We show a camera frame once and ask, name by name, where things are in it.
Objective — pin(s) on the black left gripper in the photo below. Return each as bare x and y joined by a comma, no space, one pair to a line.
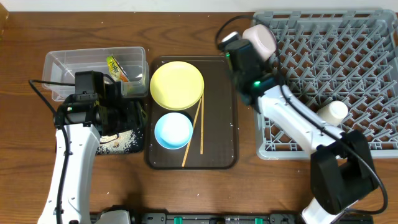
145,121

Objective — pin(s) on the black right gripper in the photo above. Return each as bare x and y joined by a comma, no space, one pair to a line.
258,62

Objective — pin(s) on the green pandan cake wrapper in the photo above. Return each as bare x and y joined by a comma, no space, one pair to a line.
116,71

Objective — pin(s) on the pink bowl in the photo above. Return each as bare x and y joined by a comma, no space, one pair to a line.
262,40

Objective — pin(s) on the pile of white rice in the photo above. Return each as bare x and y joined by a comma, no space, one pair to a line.
123,143

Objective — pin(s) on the light blue bowl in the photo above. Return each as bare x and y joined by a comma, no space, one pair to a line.
173,131

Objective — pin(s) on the pale green cup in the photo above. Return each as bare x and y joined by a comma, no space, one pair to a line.
333,113

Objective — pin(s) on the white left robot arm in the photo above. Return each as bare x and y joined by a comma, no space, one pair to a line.
68,200

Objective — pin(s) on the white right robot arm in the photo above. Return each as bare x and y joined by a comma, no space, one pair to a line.
341,166

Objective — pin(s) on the black food waste tray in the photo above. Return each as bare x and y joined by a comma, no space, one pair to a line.
140,117

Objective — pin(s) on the clear plastic waste bin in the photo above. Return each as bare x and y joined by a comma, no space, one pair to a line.
61,66

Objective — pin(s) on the grey plastic dishwasher rack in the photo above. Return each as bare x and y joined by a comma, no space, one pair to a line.
350,56

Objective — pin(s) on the right wooden chopstick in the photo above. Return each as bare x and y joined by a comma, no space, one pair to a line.
202,124

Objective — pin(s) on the wooden chopstick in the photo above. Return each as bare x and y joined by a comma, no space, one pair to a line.
202,124
194,124

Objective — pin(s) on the yellow plate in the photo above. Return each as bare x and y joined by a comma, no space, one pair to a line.
177,85

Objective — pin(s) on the left wooden chopstick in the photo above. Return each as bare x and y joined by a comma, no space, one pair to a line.
194,124

